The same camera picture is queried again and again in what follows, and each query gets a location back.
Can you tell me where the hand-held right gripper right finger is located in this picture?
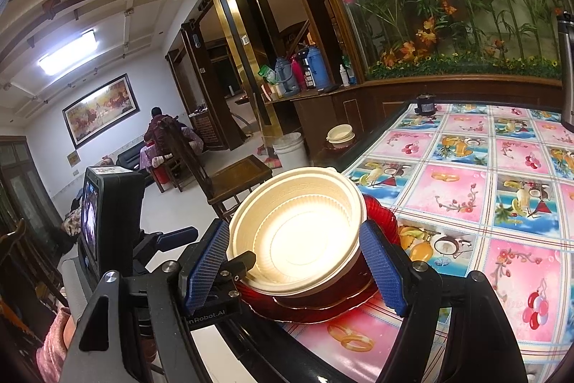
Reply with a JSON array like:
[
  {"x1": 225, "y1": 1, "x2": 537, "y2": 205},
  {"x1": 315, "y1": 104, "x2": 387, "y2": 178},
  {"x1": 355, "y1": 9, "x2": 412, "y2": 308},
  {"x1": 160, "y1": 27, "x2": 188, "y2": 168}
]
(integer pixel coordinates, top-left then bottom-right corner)
[{"x1": 358, "y1": 220, "x2": 529, "y2": 383}]

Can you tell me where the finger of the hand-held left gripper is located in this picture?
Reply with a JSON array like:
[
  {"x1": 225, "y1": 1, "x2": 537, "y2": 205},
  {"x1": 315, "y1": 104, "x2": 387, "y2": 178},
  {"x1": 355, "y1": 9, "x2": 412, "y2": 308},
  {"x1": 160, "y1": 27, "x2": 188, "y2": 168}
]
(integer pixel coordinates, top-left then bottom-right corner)
[
  {"x1": 217, "y1": 251, "x2": 257, "y2": 303},
  {"x1": 131, "y1": 226, "x2": 199, "y2": 263}
]

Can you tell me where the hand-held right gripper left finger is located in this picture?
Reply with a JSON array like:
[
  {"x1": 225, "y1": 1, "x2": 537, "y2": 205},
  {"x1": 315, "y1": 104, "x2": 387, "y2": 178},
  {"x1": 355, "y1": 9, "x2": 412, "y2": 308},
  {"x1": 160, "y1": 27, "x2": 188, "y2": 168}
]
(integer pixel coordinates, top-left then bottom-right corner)
[{"x1": 60, "y1": 220, "x2": 231, "y2": 383}]

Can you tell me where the beige plastic bowl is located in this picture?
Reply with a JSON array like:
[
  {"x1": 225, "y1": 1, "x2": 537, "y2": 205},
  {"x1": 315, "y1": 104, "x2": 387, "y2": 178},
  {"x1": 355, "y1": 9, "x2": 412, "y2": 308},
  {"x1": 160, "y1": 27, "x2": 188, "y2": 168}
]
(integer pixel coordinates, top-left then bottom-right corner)
[{"x1": 227, "y1": 168, "x2": 365, "y2": 289}]

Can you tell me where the person's left forearm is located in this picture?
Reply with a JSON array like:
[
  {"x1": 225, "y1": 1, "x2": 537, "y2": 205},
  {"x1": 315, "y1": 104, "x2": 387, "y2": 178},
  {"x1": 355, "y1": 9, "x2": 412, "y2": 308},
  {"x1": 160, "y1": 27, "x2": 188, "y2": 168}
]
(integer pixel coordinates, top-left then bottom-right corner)
[{"x1": 36, "y1": 306, "x2": 77, "y2": 383}]

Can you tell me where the black sofa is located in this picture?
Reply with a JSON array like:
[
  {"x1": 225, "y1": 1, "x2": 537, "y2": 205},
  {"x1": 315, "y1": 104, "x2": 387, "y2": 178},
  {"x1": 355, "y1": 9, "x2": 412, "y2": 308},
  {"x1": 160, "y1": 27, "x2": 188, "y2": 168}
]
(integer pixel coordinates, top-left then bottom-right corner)
[{"x1": 117, "y1": 143, "x2": 151, "y2": 175}]

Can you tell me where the black framed dining table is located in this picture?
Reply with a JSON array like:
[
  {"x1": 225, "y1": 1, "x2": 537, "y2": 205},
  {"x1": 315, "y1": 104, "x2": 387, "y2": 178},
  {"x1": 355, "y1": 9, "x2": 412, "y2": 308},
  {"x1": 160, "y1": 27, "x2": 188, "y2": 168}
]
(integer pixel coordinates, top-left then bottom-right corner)
[{"x1": 211, "y1": 98, "x2": 574, "y2": 383}]

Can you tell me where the wooden chair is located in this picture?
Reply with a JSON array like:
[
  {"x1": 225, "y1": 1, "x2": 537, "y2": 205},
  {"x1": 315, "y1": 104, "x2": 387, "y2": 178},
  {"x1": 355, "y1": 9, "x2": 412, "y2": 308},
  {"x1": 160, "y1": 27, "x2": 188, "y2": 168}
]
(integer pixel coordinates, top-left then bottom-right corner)
[{"x1": 159, "y1": 116, "x2": 274, "y2": 222}]

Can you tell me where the white plastic bucket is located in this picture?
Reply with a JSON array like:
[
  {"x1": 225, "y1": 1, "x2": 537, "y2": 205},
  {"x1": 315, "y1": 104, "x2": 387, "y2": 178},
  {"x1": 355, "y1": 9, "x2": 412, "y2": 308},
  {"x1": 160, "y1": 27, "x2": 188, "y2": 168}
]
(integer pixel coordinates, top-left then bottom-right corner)
[{"x1": 272, "y1": 132, "x2": 311, "y2": 171}]

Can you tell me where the wooden side stool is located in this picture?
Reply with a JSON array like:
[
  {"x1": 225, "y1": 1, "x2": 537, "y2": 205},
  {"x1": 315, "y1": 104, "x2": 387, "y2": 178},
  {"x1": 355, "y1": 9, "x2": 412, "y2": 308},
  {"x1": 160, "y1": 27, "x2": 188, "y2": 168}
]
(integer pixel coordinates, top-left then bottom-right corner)
[{"x1": 314, "y1": 138, "x2": 359, "y2": 168}]

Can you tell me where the small beige bowl stack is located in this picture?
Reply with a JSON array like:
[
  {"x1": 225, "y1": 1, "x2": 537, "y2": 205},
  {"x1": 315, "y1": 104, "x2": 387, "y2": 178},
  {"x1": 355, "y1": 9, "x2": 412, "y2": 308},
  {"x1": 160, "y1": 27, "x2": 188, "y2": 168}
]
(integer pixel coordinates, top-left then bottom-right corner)
[{"x1": 326, "y1": 124, "x2": 357, "y2": 148}]

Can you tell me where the ceiling light panel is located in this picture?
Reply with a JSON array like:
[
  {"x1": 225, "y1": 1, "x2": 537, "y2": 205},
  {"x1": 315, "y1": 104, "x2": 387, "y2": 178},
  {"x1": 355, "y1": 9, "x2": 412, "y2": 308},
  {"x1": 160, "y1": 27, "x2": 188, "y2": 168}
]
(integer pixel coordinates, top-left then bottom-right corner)
[{"x1": 38, "y1": 29, "x2": 98, "y2": 75}]

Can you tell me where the small black jar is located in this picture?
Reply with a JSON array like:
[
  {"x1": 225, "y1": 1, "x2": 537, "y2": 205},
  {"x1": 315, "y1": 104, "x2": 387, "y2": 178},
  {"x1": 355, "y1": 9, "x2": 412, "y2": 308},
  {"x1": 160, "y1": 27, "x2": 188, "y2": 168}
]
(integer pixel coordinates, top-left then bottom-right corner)
[{"x1": 415, "y1": 94, "x2": 438, "y2": 116}]

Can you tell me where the wooden sideboard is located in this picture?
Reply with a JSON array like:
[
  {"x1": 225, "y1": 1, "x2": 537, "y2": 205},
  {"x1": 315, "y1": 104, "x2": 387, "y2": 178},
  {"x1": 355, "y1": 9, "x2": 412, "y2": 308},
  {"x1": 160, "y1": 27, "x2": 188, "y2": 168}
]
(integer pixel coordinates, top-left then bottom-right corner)
[{"x1": 264, "y1": 75, "x2": 566, "y2": 168}]

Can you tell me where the green packet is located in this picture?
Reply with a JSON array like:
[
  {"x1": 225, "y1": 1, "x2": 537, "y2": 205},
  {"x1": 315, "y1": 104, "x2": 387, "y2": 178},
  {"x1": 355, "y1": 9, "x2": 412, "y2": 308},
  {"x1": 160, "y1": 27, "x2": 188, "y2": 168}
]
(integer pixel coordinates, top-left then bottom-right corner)
[{"x1": 258, "y1": 64, "x2": 279, "y2": 85}]

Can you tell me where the gold trimmed pillar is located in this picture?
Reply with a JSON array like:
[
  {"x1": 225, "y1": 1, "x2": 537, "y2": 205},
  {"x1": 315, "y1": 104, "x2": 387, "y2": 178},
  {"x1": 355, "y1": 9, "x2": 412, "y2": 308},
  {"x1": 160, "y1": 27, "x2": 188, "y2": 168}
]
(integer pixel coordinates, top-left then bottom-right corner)
[{"x1": 204, "y1": 0, "x2": 288, "y2": 141}]

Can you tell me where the light blue water jug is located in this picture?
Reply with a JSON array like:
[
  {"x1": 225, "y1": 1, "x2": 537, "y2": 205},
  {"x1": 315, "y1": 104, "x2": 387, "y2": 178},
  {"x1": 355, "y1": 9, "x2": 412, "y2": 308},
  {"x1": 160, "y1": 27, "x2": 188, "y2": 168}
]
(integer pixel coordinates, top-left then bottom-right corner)
[{"x1": 274, "y1": 57, "x2": 300, "y2": 94}]

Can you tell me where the pink thermos flask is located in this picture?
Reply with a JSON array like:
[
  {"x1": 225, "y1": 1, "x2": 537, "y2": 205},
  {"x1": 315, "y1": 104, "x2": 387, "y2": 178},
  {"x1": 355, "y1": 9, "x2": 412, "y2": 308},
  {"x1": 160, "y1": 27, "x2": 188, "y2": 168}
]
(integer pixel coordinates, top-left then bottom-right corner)
[{"x1": 291, "y1": 55, "x2": 308, "y2": 91}]

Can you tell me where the steel thermos jug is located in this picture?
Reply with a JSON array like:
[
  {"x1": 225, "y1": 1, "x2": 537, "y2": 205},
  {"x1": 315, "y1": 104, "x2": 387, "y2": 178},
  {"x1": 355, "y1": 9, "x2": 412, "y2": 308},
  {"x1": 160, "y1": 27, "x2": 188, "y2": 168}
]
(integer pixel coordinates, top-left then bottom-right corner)
[{"x1": 556, "y1": 11, "x2": 574, "y2": 126}]

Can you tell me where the framed wall painting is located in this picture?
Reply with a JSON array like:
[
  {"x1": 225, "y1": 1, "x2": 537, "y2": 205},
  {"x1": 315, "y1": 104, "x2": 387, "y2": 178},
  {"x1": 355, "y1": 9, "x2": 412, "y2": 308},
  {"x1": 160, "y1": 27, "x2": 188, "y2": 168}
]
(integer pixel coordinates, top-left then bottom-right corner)
[{"x1": 62, "y1": 73, "x2": 141, "y2": 149}]

